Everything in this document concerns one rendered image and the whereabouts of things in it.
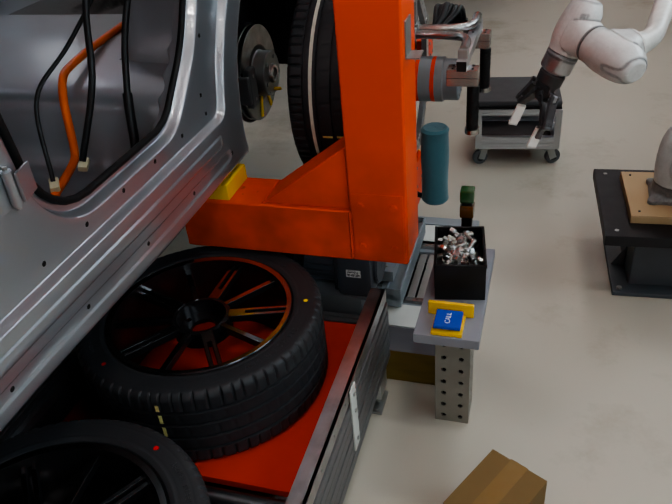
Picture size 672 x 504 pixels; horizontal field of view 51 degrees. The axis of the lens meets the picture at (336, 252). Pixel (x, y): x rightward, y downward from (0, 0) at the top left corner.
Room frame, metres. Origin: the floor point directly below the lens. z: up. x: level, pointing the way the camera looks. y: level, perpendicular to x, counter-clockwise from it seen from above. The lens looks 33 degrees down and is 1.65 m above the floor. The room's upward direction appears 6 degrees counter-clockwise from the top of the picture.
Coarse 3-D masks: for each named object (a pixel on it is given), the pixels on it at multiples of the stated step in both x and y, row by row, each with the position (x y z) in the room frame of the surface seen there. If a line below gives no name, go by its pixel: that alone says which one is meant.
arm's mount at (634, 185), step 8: (624, 176) 2.31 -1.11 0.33; (632, 176) 2.31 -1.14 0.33; (640, 176) 2.30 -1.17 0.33; (648, 176) 2.30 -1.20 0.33; (624, 184) 2.25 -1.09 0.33; (632, 184) 2.25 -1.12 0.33; (640, 184) 2.24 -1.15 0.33; (624, 192) 2.22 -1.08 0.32; (632, 192) 2.19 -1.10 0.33; (640, 192) 2.19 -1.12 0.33; (632, 200) 2.14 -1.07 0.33; (640, 200) 2.13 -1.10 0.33; (632, 208) 2.08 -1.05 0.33; (640, 208) 2.08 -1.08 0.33; (648, 208) 2.07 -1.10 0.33; (656, 208) 2.07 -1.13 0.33; (664, 208) 2.06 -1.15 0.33; (632, 216) 2.04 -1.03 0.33; (640, 216) 2.03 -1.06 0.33; (648, 216) 2.02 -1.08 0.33; (656, 216) 2.02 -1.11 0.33; (664, 216) 2.01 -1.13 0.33; (664, 224) 2.01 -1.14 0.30
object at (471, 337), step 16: (432, 272) 1.65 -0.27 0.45; (432, 288) 1.58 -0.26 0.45; (480, 304) 1.49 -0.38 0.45; (432, 320) 1.44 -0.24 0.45; (480, 320) 1.42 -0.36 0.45; (416, 336) 1.39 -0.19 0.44; (432, 336) 1.38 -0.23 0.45; (448, 336) 1.37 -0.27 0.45; (464, 336) 1.36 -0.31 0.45; (480, 336) 1.36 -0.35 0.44
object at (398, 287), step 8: (424, 224) 2.41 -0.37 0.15; (424, 232) 2.41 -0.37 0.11; (416, 240) 2.26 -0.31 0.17; (416, 248) 2.24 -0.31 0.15; (416, 256) 2.24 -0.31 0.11; (400, 264) 2.14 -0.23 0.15; (408, 264) 2.11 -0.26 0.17; (400, 272) 2.09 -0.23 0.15; (408, 272) 2.09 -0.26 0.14; (400, 280) 2.04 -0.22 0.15; (408, 280) 2.09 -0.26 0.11; (384, 288) 1.98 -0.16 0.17; (392, 288) 1.97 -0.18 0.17; (400, 288) 1.97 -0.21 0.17; (392, 296) 1.97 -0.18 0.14; (400, 296) 1.96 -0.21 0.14; (392, 304) 1.97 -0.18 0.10; (400, 304) 1.96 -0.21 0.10
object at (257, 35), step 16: (240, 32) 2.33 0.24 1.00; (256, 32) 2.38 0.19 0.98; (240, 48) 2.27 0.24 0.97; (256, 48) 2.37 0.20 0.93; (272, 48) 2.50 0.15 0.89; (240, 64) 2.23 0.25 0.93; (256, 64) 2.31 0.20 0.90; (256, 80) 2.29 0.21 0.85; (272, 96) 2.44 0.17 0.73; (256, 112) 2.29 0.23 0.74
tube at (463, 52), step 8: (416, 32) 2.12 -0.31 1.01; (424, 32) 2.11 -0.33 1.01; (432, 32) 2.10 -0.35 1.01; (440, 32) 2.09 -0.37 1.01; (448, 32) 2.08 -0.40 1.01; (456, 32) 2.07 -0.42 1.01; (456, 40) 2.07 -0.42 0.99; (464, 40) 1.99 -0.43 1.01; (464, 48) 1.94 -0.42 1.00; (464, 56) 1.93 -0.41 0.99
